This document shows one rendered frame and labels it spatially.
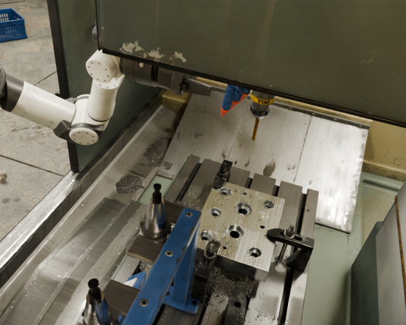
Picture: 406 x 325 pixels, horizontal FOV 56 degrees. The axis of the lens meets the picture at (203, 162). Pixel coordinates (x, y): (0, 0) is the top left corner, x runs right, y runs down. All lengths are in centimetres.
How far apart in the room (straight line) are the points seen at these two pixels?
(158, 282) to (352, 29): 49
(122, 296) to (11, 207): 201
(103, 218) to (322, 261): 86
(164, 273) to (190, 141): 123
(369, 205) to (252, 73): 159
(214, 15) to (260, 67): 8
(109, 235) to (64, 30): 69
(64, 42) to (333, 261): 124
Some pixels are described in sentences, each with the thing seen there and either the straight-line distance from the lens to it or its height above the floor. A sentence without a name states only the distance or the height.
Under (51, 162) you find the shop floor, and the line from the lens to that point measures 293.
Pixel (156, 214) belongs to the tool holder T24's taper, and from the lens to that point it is 74.
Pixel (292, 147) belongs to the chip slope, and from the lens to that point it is 188.
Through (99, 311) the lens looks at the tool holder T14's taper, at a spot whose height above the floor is 128.
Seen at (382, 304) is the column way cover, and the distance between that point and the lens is 119.
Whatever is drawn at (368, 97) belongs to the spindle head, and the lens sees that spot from 49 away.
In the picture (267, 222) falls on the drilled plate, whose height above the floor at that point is 99.
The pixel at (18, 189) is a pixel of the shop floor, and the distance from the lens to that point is 277.
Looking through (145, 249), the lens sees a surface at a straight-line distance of 75.
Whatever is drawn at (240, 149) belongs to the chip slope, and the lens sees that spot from 185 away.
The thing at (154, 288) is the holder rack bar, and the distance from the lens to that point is 69.
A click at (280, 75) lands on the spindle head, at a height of 161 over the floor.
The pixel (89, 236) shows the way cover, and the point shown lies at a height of 72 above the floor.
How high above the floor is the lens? 181
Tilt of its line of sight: 38 degrees down
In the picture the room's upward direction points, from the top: 8 degrees clockwise
